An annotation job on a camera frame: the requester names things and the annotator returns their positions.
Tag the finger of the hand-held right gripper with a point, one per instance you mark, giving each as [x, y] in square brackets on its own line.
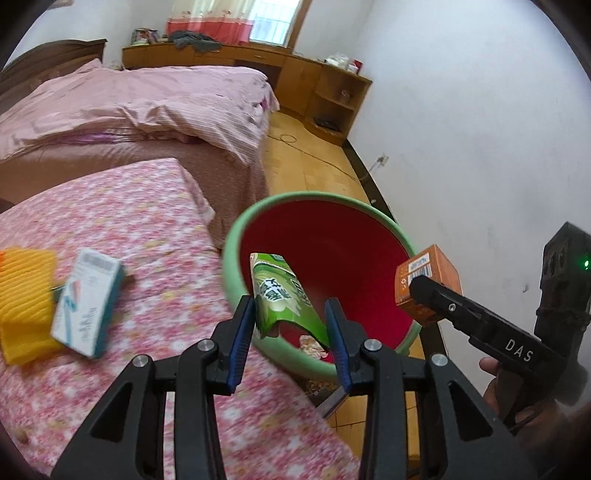
[489, 325]

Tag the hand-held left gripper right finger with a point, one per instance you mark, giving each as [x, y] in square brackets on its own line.
[337, 342]

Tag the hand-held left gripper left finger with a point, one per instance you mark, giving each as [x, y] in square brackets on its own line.
[240, 342]

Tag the green snack packet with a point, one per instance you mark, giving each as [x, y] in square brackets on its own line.
[277, 295]

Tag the small orange carton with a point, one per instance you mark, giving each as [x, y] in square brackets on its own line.
[434, 267]

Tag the green-rimmed red bin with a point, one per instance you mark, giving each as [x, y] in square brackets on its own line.
[332, 240]

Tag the orange mesh bag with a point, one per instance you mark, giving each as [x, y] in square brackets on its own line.
[25, 300]

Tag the person's right hand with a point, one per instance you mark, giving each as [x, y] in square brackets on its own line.
[490, 392]

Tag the dark wooden bed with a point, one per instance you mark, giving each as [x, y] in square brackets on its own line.
[217, 184]

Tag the white and teal box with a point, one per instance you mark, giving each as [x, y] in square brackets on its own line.
[83, 304]

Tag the black device on shelf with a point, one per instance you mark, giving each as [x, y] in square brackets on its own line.
[325, 123]

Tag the pink striped blanket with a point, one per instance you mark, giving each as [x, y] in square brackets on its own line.
[152, 101]

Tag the light wooden cabinet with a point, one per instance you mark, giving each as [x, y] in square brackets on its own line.
[295, 76]

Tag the red and white box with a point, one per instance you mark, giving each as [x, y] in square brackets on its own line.
[354, 67]

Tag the white plastic bag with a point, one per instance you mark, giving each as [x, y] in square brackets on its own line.
[336, 61]

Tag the dark grey clothes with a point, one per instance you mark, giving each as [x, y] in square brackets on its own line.
[194, 41]

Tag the framed pictures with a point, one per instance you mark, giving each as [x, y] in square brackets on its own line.
[144, 37]

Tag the barred window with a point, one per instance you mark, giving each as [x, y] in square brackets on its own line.
[272, 23]

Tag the white and red curtain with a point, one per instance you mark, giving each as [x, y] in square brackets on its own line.
[207, 21]

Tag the white wall socket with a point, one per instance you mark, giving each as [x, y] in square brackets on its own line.
[382, 160]

